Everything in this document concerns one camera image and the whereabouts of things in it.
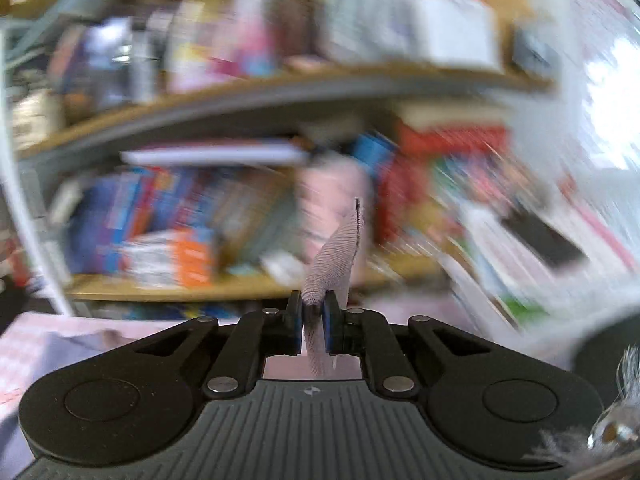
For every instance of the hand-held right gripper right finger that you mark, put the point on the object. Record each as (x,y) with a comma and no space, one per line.
(329,322)

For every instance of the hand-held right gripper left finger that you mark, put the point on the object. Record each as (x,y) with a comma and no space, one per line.
(295,322)

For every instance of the purple and pink sweater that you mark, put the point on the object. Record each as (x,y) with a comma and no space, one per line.
(332,260)

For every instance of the white charger plug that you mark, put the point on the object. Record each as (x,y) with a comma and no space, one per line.
(282,265)

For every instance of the pink checked cartoon desk mat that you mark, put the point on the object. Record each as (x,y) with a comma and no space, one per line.
(410,305)

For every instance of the orange and white carton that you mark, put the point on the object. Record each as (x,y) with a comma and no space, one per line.
(190,272)
(192,245)

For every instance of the pink sticker tumbler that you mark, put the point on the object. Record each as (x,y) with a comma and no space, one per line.
(320,195)

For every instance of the stack of papers and notebooks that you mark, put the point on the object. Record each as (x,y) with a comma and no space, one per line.
(480,260)

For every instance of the row of leaning books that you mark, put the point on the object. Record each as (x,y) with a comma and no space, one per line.
(150,200)

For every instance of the row of red thick books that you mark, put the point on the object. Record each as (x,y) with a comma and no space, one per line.
(450,145)

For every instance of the black smartphone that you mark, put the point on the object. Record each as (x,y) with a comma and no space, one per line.
(545,242)

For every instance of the white wooden bookshelf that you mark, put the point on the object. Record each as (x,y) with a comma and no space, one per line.
(300,81)

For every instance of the white feather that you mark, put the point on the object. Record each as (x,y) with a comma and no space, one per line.
(560,445)

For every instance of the row of upright colourful books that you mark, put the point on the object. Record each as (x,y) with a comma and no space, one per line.
(240,35)

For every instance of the clear glass ornament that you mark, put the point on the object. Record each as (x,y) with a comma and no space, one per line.
(612,430)

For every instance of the white pen organiser box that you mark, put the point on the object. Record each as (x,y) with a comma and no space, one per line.
(455,35)

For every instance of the alphabet wall poster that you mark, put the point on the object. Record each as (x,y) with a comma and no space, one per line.
(600,5)

